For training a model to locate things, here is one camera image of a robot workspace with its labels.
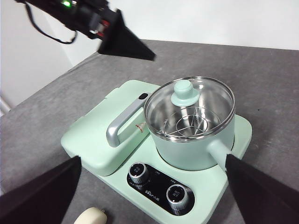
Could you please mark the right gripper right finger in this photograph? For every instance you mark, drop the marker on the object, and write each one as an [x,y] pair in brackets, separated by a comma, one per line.
[264,200]

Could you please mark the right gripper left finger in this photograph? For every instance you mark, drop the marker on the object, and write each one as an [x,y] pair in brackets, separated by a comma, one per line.
[39,200]

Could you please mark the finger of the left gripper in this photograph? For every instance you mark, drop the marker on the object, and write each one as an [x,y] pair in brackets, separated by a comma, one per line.
[123,44]

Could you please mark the plain smooth white bun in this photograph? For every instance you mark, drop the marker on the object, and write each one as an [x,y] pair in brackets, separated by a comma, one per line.
[91,217]

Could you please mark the glass pot lid green knob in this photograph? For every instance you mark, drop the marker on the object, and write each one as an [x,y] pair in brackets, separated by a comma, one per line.
[184,93]

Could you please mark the mint green breakfast machine base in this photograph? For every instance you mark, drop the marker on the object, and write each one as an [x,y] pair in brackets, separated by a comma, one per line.
[243,140]

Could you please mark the mint green griddle lid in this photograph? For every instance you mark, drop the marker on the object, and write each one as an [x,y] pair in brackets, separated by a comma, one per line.
[93,144]

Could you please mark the silver control knob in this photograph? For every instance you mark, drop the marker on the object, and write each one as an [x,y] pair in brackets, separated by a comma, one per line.
[138,173]
[177,196]

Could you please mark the black glossy control panel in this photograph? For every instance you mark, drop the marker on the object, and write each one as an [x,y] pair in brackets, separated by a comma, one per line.
[156,186]

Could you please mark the pale grey left camera box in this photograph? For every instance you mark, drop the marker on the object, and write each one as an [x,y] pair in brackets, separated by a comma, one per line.
[94,23]

